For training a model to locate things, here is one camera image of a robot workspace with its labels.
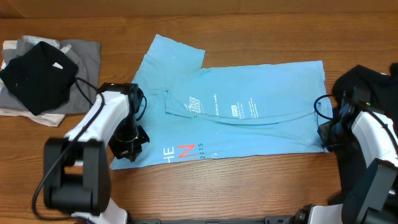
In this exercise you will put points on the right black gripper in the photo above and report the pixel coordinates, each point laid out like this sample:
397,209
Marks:
325,135

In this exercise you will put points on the folded black shirt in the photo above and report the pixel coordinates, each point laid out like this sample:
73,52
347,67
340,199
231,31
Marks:
41,78

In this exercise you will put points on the black t-shirt under blue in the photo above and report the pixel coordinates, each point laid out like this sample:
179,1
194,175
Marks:
367,109

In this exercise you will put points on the folded grey shirt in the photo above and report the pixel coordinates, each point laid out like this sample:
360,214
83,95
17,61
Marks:
85,54

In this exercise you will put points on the folded white shirt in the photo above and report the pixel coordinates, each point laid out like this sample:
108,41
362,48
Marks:
52,120

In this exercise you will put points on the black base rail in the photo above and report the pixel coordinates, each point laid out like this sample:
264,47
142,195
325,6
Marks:
265,220

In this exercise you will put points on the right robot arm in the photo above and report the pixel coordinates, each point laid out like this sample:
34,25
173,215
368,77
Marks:
373,200

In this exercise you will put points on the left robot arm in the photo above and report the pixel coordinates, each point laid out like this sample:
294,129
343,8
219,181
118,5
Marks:
76,174

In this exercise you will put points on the light blue printed t-shirt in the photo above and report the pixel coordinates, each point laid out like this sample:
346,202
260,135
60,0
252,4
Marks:
194,113

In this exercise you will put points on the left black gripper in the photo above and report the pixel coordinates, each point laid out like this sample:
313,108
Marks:
121,151

